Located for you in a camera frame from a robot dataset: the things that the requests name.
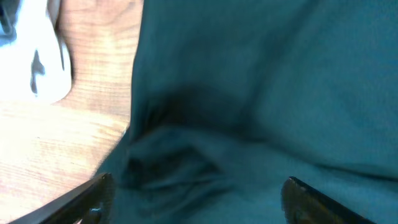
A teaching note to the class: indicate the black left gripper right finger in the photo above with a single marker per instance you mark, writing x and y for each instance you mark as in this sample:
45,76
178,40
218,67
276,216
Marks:
302,204

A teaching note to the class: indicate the white folded garment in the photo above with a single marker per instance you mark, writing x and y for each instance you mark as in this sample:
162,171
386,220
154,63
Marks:
35,60

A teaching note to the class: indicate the plain black t-shirt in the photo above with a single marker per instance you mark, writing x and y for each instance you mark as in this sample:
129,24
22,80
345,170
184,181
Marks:
231,98

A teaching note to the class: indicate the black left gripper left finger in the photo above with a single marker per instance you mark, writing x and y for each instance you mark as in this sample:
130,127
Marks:
90,202

